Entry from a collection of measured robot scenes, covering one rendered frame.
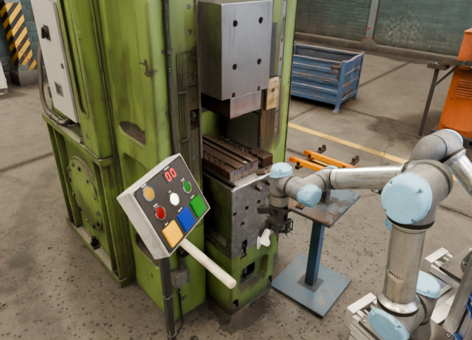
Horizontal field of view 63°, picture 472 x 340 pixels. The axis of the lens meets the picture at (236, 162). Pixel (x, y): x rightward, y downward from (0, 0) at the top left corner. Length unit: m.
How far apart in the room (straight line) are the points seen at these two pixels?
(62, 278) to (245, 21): 2.07
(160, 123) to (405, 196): 1.09
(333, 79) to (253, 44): 3.84
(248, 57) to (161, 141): 0.54
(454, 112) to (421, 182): 4.16
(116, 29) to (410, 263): 1.55
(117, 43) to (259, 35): 0.67
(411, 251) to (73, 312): 2.09
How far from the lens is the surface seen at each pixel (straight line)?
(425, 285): 1.37
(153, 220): 1.44
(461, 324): 1.67
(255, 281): 2.50
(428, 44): 9.37
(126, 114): 2.08
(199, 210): 1.62
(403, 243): 1.12
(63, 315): 2.71
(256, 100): 1.88
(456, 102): 5.14
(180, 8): 1.69
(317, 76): 5.65
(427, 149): 1.79
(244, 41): 1.75
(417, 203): 1.02
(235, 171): 1.94
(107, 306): 2.67
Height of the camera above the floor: 1.94
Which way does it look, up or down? 28 degrees down
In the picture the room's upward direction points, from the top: 1 degrees clockwise
